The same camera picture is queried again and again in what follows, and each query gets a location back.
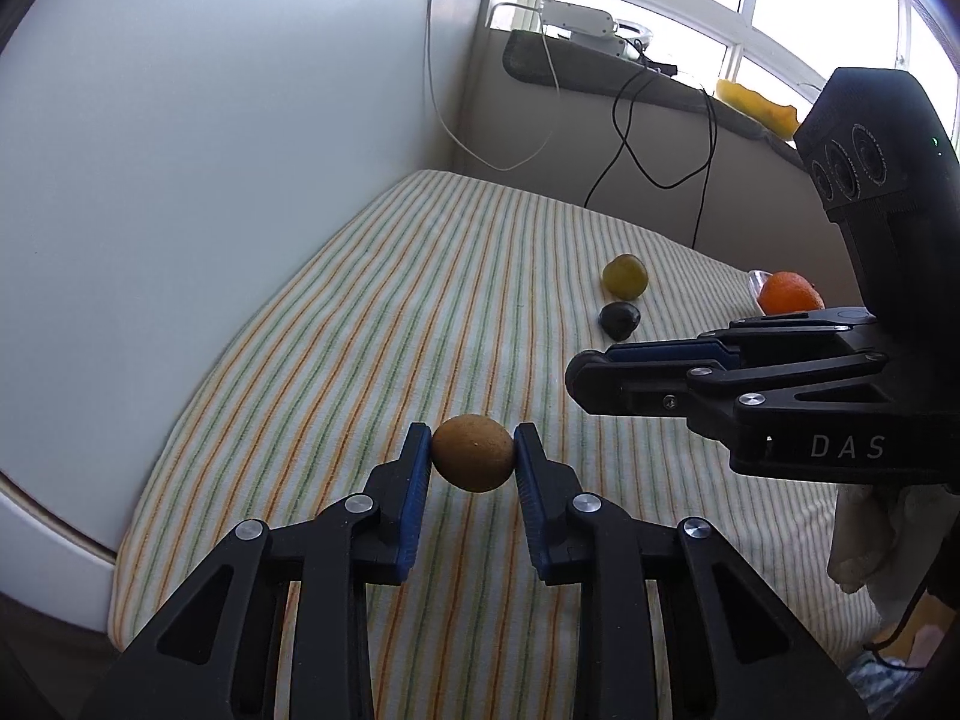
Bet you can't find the small tan fruit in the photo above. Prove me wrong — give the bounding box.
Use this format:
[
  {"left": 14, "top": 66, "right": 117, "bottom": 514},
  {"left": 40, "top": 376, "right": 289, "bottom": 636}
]
[{"left": 431, "top": 415, "right": 514, "bottom": 493}]

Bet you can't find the floral white plate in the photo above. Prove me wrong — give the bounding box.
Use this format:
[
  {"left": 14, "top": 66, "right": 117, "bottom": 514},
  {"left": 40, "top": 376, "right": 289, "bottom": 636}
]
[{"left": 747, "top": 270, "right": 771, "bottom": 301}]

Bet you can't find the small mandarin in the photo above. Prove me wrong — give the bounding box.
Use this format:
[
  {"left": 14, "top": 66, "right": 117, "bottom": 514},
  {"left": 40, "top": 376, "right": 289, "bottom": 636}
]
[{"left": 757, "top": 271, "right": 825, "bottom": 316}]

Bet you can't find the right hand white glove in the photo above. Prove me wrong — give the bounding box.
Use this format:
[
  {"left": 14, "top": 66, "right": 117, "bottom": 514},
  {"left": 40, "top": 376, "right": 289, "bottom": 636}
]
[{"left": 827, "top": 484, "right": 958, "bottom": 621}]

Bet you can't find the dark purple plum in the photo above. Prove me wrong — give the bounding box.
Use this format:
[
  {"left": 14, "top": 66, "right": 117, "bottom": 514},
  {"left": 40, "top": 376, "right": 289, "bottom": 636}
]
[{"left": 597, "top": 301, "right": 641, "bottom": 343}]

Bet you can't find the green yellow plum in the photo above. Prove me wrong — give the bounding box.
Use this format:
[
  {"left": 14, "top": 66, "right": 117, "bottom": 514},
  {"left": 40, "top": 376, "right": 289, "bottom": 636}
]
[{"left": 601, "top": 254, "right": 649, "bottom": 301}]

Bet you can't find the striped table cloth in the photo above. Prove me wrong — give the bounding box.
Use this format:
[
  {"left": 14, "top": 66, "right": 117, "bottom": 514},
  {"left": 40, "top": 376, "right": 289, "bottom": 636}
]
[{"left": 107, "top": 171, "right": 878, "bottom": 718}]

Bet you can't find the grey window sill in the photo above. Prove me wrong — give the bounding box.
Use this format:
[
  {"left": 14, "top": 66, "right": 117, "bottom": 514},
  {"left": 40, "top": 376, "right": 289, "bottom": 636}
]
[{"left": 501, "top": 29, "right": 809, "bottom": 166}]

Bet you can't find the white power strip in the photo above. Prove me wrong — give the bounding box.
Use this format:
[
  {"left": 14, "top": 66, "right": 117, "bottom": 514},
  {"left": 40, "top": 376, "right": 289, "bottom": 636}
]
[{"left": 540, "top": 0, "right": 626, "bottom": 57}]

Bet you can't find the white cabinet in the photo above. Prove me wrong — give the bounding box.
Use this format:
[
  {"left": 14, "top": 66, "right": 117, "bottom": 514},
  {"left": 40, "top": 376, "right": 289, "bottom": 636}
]
[{"left": 2, "top": 0, "right": 482, "bottom": 632}]

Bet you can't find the black cable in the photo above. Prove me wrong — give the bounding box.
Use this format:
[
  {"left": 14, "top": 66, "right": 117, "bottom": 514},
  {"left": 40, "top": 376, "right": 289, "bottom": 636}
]
[{"left": 582, "top": 50, "right": 721, "bottom": 251}]

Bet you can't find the white window frame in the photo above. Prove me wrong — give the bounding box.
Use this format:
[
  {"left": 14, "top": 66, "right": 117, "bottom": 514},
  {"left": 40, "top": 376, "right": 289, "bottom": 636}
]
[{"left": 490, "top": 0, "right": 958, "bottom": 135}]

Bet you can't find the white cable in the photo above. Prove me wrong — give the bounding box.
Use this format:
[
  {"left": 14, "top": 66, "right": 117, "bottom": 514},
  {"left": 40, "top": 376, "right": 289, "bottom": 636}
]
[{"left": 423, "top": 0, "right": 563, "bottom": 174}]

